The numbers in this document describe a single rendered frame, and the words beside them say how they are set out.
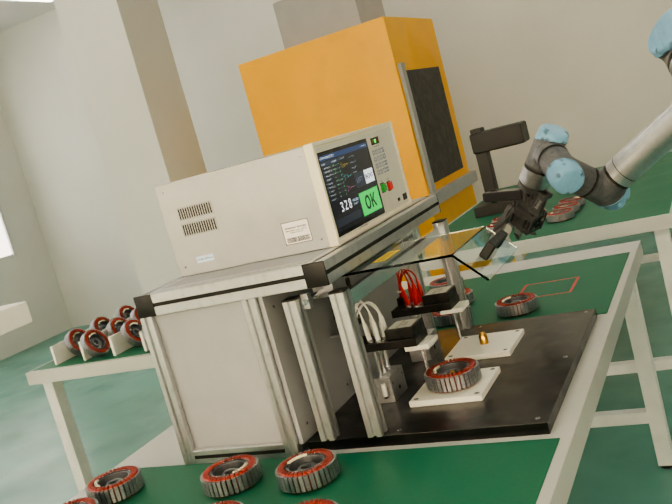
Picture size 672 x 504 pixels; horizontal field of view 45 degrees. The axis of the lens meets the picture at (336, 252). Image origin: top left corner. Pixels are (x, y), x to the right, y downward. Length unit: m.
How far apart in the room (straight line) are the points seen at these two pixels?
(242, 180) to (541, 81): 5.42
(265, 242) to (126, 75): 4.08
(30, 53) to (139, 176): 3.97
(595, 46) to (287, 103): 2.57
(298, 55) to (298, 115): 0.39
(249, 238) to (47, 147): 7.84
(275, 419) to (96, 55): 4.42
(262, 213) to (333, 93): 3.83
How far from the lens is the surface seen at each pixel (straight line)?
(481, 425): 1.49
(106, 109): 5.79
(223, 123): 8.05
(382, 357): 1.71
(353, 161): 1.72
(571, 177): 1.92
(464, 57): 7.06
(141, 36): 5.76
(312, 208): 1.59
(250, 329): 1.56
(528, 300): 2.18
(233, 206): 1.68
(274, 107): 5.65
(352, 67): 5.38
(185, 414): 1.74
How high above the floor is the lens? 1.32
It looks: 8 degrees down
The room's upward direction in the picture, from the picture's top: 15 degrees counter-clockwise
